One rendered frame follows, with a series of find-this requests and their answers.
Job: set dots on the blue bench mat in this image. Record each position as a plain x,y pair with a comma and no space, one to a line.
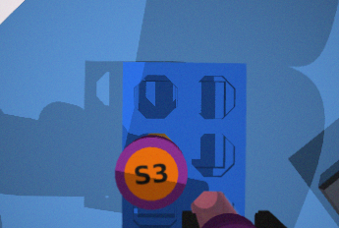
61,101

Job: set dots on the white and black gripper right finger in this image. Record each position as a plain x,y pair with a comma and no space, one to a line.
265,219

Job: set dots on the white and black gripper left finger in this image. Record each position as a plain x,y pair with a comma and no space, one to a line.
189,219

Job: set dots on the blue tube rack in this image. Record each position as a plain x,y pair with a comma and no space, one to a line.
185,101

